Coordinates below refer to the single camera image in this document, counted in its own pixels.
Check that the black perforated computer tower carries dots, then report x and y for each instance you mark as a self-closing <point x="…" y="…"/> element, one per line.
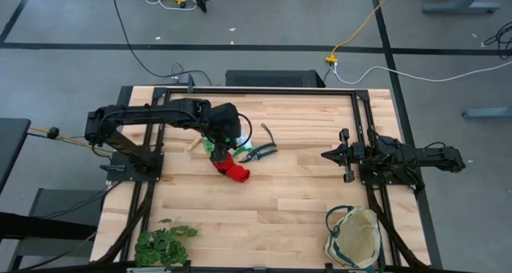
<point x="304" y="79"/>

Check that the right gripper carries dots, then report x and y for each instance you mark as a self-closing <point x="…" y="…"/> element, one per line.
<point x="348" y="155"/>

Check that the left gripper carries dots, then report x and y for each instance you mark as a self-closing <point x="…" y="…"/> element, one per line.
<point x="224" y="125"/>

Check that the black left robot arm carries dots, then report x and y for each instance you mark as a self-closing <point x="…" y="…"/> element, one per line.
<point x="160" y="115"/>

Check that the black clamp mount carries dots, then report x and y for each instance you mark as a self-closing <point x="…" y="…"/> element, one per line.
<point x="190" y="83"/>

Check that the black side panel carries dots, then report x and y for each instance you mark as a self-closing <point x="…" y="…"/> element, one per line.
<point x="124" y="96"/>

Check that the beige canvas gardening bag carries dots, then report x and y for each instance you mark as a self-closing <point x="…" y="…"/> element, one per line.
<point x="356" y="237"/>

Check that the red gardening glove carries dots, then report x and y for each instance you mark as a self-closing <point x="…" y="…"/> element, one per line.
<point x="238" y="173"/>

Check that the dark office desk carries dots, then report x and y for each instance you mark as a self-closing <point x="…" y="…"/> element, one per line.
<point x="12" y="145"/>

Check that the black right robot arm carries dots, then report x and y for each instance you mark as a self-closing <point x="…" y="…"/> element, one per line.
<point x="420" y="157"/>

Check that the green artificial plant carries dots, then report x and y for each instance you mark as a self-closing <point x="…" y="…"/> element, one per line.
<point x="160" y="245"/>

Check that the green pruning shears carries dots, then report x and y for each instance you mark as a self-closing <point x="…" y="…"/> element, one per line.
<point x="262" y="149"/>

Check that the dark grey side stand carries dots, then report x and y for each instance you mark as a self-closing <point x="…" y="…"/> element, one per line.
<point x="60" y="203"/>

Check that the green spray bottle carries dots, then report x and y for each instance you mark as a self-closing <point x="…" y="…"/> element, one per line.
<point x="208" y="145"/>

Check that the silver metal bracket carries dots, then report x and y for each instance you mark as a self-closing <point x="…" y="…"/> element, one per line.
<point x="146" y="270"/>

